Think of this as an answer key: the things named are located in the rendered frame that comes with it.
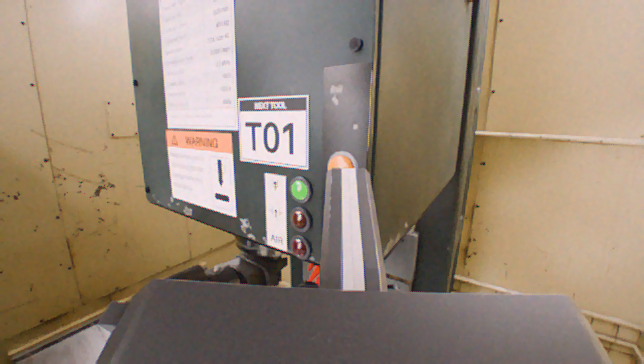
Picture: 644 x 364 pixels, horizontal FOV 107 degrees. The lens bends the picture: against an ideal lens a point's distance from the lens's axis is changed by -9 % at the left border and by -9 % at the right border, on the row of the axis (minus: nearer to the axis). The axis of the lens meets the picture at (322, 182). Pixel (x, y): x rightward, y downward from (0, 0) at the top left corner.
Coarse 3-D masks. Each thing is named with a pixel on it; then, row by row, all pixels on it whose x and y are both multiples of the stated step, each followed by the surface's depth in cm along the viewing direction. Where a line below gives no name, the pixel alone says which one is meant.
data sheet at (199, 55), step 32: (160, 0) 35; (192, 0) 31; (224, 0) 28; (192, 32) 32; (224, 32) 29; (192, 64) 33; (224, 64) 30; (192, 96) 34; (224, 96) 31; (192, 128) 36; (224, 128) 32
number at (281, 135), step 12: (264, 120) 28; (276, 120) 27; (288, 120) 26; (300, 120) 25; (264, 132) 28; (276, 132) 27; (288, 132) 27; (300, 132) 26; (264, 144) 29; (276, 144) 28; (288, 144) 27; (300, 144) 26; (264, 156) 29; (276, 156) 28; (288, 156) 27; (300, 156) 26
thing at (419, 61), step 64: (128, 0) 40; (256, 0) 26; (320, 0) 22; (384, 0) 20; (448, 0) 40; (256, 64) 27; (320, 64) 23; (384, 64) 21; (448, 64) 46; (320, 128) 25; (384, 128) 23; (448, 128) 55; (256, 192) 31; (320, 192) 26; (384, 192) 25; (320, 256) 27; (384, 256) 29
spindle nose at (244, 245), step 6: (240, 240) 55; (246, 240) 54; (240, 246) 56; (246, 246) 54; (252, 246) 53; (258, 246) 53; (264, 246) 53; (246, 252) 55; (252, 252) 54; (258, 252) 54; (264, 252) 54; (270, 252) 54; (276, 252) 54
